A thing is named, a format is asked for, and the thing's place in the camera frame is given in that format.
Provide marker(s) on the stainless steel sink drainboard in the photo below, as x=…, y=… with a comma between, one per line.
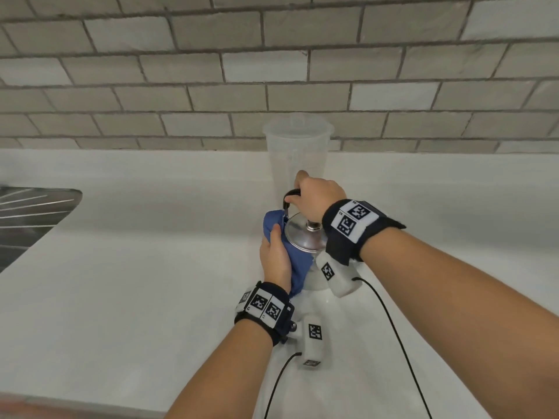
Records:
x=30, y=218

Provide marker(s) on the black wristband with marker tags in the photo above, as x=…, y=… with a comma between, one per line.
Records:
x=351, y=224
x=265, y=307

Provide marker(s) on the blue cloth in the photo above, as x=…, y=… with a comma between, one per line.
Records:
x=297, y=266

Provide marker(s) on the person's left hand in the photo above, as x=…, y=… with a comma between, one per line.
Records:
x=275, y=266

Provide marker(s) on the person's right fingers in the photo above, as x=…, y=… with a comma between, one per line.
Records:
x=302, y=183

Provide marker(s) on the tall translucent plastic container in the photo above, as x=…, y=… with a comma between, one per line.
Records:
x=298, y=148

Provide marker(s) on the person's right hand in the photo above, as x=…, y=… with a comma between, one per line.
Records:
x=319, y=198

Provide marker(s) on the person's right forearm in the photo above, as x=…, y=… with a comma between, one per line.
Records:
x=458, y=314

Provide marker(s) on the person's left forearm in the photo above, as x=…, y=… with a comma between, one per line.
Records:
x=222, y=375

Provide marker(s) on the white wrist camera with marker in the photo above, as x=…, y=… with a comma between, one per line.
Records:
x=338, y=277
x=314, y=340

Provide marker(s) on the person's left thumb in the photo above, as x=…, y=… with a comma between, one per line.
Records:
x=276, y=234

